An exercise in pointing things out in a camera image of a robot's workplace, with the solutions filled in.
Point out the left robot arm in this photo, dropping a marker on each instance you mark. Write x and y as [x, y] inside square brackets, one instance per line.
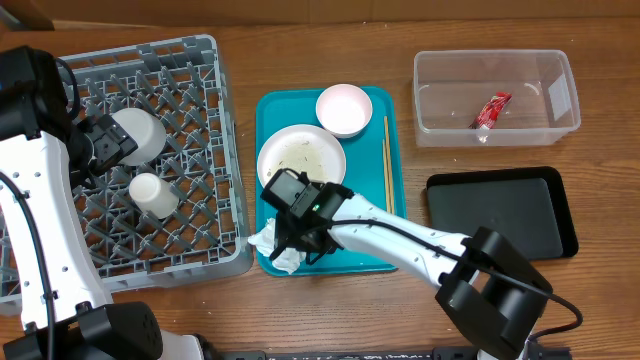
[47, 150]

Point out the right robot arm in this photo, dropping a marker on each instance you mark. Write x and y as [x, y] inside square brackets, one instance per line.
[488, 289]

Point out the large white plate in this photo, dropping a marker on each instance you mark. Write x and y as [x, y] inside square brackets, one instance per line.
[302, 148]

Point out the wooden chopstick right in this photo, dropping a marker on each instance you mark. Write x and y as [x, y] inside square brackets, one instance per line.
[387, 140]

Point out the grey plastic dish rack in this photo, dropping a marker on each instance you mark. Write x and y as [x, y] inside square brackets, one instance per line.
[181, 83]

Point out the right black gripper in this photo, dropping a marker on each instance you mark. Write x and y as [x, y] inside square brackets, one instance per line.
[283, 236]

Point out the red snack wrapper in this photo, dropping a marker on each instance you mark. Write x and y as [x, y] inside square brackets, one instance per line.
[489, 114]

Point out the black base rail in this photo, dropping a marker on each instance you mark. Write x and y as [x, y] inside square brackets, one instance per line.
[533, 352]

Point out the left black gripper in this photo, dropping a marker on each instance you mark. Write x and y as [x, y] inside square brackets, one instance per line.
[111, 141]

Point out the grey white bowl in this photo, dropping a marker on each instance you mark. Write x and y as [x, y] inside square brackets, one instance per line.
[146, 130]

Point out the white cup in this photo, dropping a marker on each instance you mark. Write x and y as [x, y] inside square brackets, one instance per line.
[152, 194]

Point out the black tray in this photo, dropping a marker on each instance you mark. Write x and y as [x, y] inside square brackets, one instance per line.
[528, 206]

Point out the clear plastic bin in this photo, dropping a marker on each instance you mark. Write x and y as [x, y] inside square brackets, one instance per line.
[451, 87]

